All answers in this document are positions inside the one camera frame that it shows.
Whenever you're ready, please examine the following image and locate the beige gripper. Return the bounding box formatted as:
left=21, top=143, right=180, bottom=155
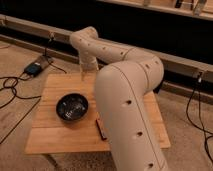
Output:
left=79, top=57, right=99, bottom=79

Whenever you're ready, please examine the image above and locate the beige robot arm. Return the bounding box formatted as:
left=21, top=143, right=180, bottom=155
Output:
left=70, top=27, right=169, bottom=171

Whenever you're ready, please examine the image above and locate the black bowl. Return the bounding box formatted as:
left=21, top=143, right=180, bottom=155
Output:
left=56, top=93, right=89, bottom=122

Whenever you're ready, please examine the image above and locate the black power adapter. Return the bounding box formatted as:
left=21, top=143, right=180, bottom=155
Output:
left=24, top=63, right=42, bottom=76

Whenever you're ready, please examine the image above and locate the black red rectangular box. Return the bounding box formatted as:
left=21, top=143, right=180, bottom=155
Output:
left=96, top=119, right=107, bottom=141

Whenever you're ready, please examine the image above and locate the wooden table board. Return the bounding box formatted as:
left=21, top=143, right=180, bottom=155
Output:
left=24, top=73, right=172, bottom=155

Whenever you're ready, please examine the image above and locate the black cable right side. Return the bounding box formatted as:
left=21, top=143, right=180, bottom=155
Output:
left=185, top=71, right=213, bottom=164

